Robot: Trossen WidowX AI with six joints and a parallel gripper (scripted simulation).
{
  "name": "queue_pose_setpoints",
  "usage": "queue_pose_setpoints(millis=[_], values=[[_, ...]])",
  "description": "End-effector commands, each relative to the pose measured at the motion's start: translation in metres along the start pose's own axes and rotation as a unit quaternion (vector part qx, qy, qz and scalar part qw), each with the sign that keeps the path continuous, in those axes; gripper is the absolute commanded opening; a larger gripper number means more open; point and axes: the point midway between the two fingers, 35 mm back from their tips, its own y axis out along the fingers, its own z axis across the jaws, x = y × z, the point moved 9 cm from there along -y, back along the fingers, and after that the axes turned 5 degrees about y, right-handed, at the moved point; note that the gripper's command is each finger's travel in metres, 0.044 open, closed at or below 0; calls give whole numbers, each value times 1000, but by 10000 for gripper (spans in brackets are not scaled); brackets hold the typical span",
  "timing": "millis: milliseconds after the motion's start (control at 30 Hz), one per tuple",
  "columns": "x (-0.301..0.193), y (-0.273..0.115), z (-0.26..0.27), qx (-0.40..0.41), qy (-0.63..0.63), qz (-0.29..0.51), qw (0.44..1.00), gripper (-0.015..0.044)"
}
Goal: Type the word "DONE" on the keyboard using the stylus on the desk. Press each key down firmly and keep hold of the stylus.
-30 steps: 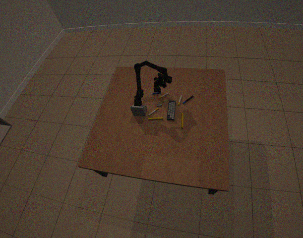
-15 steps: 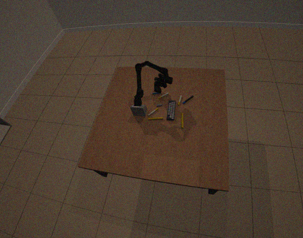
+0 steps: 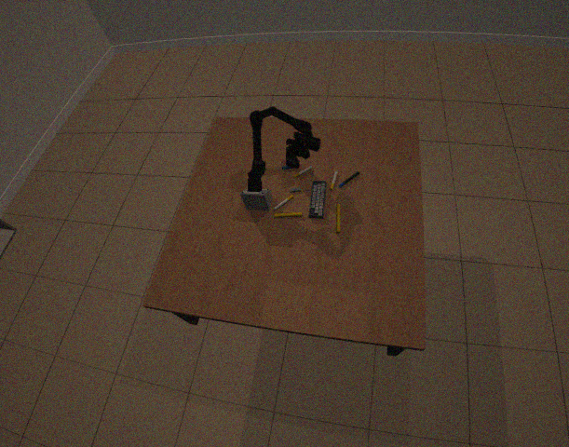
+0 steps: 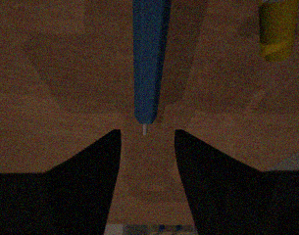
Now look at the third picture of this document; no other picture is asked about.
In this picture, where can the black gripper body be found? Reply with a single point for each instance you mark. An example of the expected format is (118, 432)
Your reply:
(293, 161)

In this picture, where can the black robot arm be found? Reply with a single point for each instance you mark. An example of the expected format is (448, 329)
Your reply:
(305, 141)

